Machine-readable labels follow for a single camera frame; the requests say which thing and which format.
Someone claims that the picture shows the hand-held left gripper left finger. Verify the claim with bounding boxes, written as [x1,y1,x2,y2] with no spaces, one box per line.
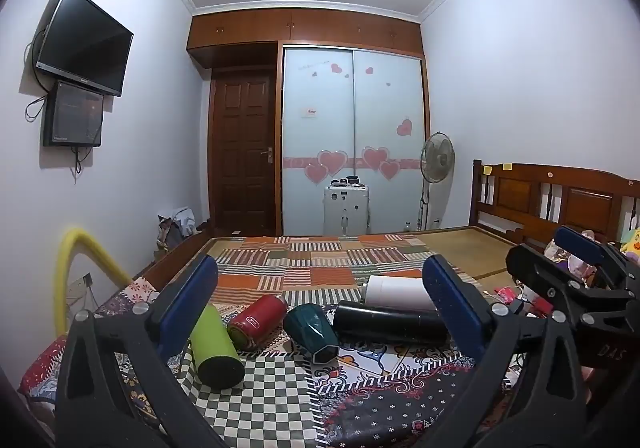
[55,253,226,448]

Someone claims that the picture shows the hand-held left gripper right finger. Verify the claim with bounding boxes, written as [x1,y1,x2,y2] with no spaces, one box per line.
[422,255,588,448]

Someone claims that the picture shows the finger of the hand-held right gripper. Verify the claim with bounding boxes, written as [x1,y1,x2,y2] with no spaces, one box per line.
[555,225,640,289]
[505,244,636,325]

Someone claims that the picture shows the red insulated cup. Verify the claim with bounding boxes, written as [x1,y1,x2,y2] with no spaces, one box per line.
[227,294,289,350]

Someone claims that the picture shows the dark green faceted cup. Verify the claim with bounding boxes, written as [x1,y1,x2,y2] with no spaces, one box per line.
[283,303,341,365]

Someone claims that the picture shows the pink soft toy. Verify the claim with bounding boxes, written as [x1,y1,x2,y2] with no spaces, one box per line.
[545,238,592,289]

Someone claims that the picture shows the yellow plush toy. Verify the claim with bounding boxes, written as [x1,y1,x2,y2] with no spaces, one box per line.
[620,225,640,260]

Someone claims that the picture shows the white insulated bottle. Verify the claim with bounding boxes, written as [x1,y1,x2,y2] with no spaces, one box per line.
[361,275,438,313]

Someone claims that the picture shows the green insulated bottle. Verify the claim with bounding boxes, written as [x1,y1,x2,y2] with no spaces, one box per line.
[189,303,246,390]

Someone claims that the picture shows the black insulated bottle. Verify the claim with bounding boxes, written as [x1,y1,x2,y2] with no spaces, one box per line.
[332,301,448,344]

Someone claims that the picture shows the pile of clothes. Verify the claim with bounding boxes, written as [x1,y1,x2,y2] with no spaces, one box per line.
[156,207,197,254]

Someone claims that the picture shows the green checkered cloth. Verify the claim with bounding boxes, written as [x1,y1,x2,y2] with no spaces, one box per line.
[120,343,321,448]

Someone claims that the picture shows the striped patchwork blanket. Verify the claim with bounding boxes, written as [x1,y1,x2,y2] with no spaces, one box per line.
[202,234,483,309]

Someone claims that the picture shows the yellow foam tube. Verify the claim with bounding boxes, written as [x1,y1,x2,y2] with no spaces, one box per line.
[56,227,133,336]

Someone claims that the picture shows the floral patchwork quilt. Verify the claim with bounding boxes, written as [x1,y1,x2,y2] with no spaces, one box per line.
[19,275,521,448]

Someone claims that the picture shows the white boxy appliance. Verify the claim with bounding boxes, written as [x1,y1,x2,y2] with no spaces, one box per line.
[322,184,372,236]

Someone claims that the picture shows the standing electric fan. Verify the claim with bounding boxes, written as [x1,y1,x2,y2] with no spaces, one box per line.
[419,131,456,231]

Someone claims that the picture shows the brown wooden door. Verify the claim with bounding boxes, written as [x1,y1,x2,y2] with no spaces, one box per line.
[209,71,277,235]

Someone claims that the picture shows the group of heart stickers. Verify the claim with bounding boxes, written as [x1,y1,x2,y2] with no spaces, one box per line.
[282,61,421,186]

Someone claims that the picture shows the frosted sliding-door wardrobe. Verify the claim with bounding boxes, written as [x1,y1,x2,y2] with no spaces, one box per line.
[280,44,430,236]

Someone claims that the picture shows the wooden overhead cabinet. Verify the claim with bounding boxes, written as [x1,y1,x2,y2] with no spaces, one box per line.
[187,8,426,72]

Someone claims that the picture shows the wall power socket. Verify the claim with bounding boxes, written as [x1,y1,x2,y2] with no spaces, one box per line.
[67,273,94,301]

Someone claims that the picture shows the black hanging cable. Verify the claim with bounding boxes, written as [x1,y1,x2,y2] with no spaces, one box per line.
[70,144,94,175]

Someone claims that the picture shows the small black wall screen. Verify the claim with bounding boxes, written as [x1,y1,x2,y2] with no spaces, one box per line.
[42,81,105,148]

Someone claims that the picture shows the black looped wall cable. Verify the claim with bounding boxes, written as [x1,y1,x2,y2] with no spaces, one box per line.
[24,27,57,121]

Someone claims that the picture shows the black wall television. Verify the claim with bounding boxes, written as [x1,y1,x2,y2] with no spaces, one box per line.
[36,0,134,98]

